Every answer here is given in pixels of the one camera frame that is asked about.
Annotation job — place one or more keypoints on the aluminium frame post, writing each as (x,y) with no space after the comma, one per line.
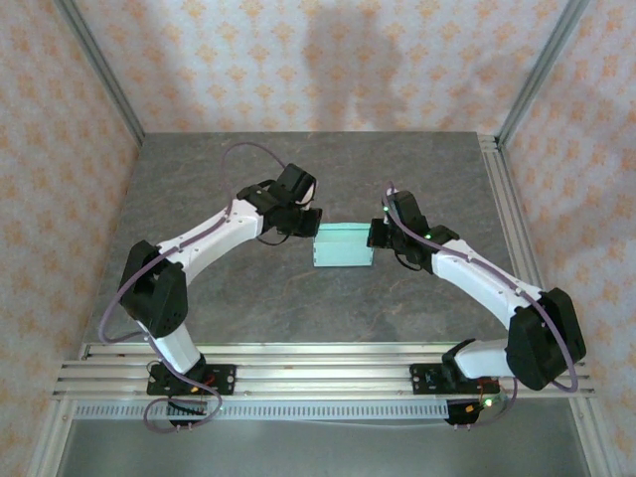
(100,64)
(543,64)

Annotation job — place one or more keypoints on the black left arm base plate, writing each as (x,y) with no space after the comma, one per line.
(226,380)

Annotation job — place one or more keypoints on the black electronics board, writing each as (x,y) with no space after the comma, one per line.
(459,417)

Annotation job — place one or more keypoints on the aluminium side rail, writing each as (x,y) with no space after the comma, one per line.
(507,199)

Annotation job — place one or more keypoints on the light green paper box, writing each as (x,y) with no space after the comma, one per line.
(343,251)

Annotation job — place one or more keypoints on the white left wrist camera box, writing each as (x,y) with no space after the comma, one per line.
(310,194)

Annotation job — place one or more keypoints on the aluminium frame leg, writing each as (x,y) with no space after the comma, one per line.
(49,442)
(593,437)

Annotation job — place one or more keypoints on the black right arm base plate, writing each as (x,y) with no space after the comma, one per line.
(420,380)

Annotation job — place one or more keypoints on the aluminium mounting rails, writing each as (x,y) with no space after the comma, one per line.
(323,372)

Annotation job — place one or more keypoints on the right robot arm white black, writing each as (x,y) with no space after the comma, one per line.
(541,343)

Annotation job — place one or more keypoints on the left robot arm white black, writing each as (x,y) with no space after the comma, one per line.
(159,298)

